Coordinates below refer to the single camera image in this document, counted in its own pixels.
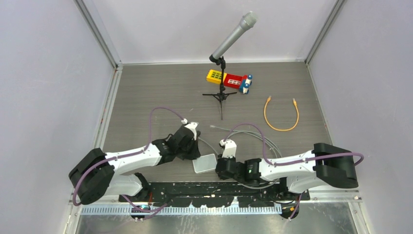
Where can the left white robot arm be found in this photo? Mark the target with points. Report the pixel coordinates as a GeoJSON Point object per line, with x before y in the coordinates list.
{"type": "Point", "coordinates": [101, 174]}

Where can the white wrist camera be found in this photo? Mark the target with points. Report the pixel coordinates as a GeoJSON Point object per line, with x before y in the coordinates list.
{"type": "Point", "coordinates": [229, 148]}
{"type": "Point", "coordinates": [193, 127]}

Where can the colourful toy block vehicle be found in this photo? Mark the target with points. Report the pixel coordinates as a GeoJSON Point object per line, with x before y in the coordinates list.
{"type": "Point", "coordinates": [241, 83]}

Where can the slotted cable duct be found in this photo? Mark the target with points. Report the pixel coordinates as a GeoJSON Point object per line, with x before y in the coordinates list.
{"type": "Point", "coordinates": [124, 209]}

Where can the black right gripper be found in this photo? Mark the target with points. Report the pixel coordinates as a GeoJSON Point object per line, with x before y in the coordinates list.
{"type": "Point", "coordinates": [233, 159]}

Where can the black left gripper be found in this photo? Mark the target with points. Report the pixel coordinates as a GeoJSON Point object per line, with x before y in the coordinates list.
{"type": "Point", "coordinates": [195, 153]}

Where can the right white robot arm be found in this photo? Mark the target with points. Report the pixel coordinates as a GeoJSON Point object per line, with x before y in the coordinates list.
{"type": "Point", "coordinates": [324, 165]}

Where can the grey handheld microphone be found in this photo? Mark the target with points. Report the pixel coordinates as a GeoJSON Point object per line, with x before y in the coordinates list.
{"type": "Point", "coordinates": [247, 22]}

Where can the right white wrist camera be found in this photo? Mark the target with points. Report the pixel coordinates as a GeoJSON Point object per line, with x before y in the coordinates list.
{"type": "Point", "coordinates": [229, 148]}

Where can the black microphone tripod stand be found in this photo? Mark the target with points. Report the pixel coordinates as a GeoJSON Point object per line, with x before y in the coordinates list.
{"type": "Point", "coordinates": [221, 95]}

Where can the white network switch box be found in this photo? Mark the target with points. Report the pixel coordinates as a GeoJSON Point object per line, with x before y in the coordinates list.
{"type": "Point", "coordinates": [206, 163]}

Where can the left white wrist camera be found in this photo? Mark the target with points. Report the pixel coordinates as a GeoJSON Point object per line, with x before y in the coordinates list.
{"type": "Point", "coordinates": [193, 127]}

